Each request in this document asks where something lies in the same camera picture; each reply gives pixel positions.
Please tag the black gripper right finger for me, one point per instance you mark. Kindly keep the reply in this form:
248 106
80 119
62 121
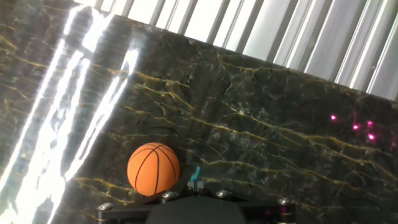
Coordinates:
270 213

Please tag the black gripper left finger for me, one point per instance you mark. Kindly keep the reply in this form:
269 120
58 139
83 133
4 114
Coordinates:
124 214

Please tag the orange mini basketball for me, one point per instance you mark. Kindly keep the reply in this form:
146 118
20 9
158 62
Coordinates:
153 169

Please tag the black gold marble mat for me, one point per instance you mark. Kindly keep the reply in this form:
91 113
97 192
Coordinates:
248 140

